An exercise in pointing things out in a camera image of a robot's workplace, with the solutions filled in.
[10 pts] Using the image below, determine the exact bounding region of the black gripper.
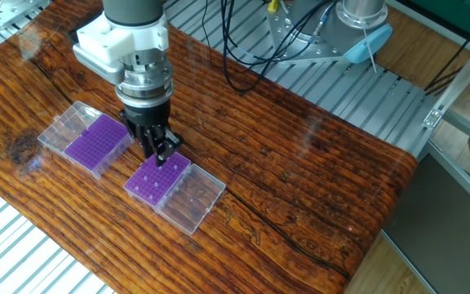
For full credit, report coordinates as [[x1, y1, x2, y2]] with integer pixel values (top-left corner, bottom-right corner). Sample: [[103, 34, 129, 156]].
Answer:
[[121, 100, 184, 167]]

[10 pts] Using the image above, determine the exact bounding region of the purple pipette tip holder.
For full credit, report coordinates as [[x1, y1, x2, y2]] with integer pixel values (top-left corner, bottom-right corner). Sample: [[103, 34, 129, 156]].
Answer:
[[38, 101, 135, 179], [124, 145, 227, 236]]

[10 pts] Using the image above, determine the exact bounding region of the white wrist adapter housing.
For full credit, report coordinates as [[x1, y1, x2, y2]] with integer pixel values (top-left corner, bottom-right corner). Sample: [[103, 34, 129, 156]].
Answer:
[[72, 16, 171, 78]]

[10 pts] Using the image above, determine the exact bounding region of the glossy wood grain mat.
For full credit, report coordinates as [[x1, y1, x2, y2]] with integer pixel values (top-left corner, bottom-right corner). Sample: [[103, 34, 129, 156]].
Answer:
[[0, 0, 419, 294]]

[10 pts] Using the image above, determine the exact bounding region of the silver robot mounting plate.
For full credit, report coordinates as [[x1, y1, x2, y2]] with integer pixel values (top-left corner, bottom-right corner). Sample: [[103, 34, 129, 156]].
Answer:
[[264, 0, 358, 65]]

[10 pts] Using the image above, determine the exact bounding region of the light blue plastic piece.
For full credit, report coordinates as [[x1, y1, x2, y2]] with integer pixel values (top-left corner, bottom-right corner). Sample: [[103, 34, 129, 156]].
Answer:
[[345, 23, 395, 66]]

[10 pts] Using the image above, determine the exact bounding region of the thin white rod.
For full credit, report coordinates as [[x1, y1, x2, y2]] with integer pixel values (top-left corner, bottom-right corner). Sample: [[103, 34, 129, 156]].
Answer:
[[364, 33, 383, 76]]

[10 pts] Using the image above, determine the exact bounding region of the green board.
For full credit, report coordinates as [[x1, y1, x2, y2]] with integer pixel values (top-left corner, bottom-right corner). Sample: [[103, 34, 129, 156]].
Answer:
[[386, 0, 470, 46]]

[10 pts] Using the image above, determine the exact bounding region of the black cable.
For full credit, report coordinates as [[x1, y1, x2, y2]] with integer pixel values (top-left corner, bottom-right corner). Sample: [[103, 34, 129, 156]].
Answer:
[[201, 0, 334, 92], [224, 0, 326, 62]]

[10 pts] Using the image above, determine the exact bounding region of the silver corner bracket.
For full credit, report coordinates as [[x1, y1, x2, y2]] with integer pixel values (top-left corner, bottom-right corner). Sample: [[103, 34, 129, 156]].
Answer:
[[423, 106, 444, 131]]

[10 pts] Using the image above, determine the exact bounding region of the aluminium frame profile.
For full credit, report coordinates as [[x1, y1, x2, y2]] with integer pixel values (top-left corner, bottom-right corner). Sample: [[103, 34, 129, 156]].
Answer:
[[421, 41, 470, 136]]

